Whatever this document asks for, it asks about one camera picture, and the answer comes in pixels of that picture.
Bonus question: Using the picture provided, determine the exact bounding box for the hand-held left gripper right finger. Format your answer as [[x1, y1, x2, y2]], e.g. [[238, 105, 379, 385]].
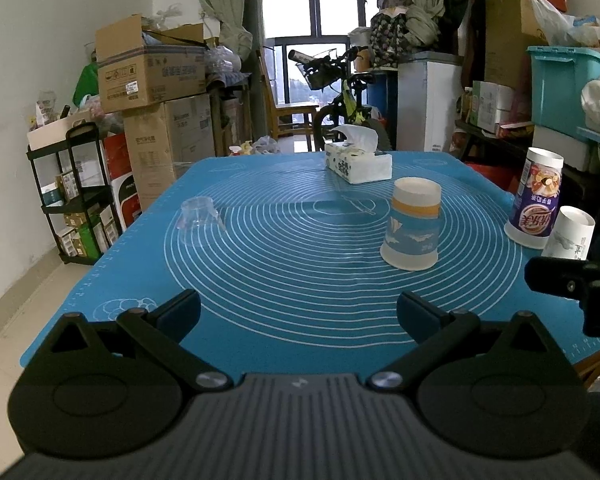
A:
[[369, 290, 567, 393]]

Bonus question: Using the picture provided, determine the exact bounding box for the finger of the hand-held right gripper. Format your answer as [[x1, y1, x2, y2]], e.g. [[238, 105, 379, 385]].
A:
[[524, 255, 597, 302]]

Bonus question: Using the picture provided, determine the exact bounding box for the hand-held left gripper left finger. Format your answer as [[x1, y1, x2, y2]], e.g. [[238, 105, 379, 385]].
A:
[[45, 288, 234, 394]]

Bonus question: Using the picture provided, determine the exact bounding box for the blue and orange paper cup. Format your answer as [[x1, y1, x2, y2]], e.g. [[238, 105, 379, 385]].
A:
[[379, 176, 442, 272]]

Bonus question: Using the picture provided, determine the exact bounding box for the plain white paper cup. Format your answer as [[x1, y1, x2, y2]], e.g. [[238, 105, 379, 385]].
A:
[[540, 205, 596, 262]]

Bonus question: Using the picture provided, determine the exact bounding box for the purple printed paper cup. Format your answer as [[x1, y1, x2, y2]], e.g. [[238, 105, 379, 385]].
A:
[[503, 147, 565, 250]]

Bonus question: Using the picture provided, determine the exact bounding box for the clear plastic cup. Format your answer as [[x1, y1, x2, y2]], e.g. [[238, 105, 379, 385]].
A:
[[176, 196, 227, 246]]

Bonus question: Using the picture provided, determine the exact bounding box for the blue silicone baking mat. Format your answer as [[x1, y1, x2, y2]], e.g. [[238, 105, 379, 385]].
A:
[[20, 150, 600, 377]]

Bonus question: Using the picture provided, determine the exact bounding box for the red and white appliance box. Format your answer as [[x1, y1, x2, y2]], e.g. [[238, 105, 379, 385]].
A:
[[102, 132, 145, 232]]

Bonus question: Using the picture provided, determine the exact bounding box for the black shelf cart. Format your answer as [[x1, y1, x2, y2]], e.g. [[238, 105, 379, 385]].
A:
[[26, 121, 127, 266]]

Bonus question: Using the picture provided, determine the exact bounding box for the white tissue pack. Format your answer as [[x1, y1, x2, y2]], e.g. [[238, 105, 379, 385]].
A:
[[323, 123, 394, 185]]

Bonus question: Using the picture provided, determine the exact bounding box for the tall brown cardboard box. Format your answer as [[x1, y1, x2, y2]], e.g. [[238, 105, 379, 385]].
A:
[[122, 93, 217, 212]]

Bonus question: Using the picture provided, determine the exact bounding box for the white carton box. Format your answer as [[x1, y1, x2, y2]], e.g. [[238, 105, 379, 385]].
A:
[[472, 80, 517, 134]]

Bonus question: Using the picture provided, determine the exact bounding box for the teal plastic storage bin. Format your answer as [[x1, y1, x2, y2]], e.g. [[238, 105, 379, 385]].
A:
[[526, 45, 600, 129]]

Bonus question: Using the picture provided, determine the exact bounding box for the white cabinet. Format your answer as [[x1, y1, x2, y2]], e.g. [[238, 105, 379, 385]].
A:
[[397, 51, 464, 154]]

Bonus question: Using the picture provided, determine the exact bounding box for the blue barrel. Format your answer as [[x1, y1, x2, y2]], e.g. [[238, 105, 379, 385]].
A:
[[367, 72, 399, 122]]

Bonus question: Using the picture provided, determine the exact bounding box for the wooden chair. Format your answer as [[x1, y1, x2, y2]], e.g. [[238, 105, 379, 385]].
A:
[[259, 50, 322, 152]]

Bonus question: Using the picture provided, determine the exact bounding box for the black bicycle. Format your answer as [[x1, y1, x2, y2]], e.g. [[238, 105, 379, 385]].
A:
[[286, 45, 397, 154]]

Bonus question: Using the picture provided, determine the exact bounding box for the flat brown cardboard box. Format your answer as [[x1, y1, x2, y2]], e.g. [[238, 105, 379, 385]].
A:
[[483, 0, 549, 94]]

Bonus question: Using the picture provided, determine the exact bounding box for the open brown cardboard box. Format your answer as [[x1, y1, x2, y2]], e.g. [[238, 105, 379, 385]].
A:
[[94, 14, 209, 115]]

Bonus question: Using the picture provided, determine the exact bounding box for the green plastic bag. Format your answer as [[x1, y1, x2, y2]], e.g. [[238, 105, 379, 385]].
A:
[[72, 62, 101, 109]]

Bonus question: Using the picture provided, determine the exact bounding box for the white plastic bag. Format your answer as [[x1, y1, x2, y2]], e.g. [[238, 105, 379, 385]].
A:
[[529, 0, 600, 52]]

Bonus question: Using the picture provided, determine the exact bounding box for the floral fabric bag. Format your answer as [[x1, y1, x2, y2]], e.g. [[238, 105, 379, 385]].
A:
[[368, 9, 414, 69]]

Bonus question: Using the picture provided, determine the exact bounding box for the green curtain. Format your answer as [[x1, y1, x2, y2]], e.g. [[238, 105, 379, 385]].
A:
[[185, 0, 254, 62], [405, 0, 449, 54]]

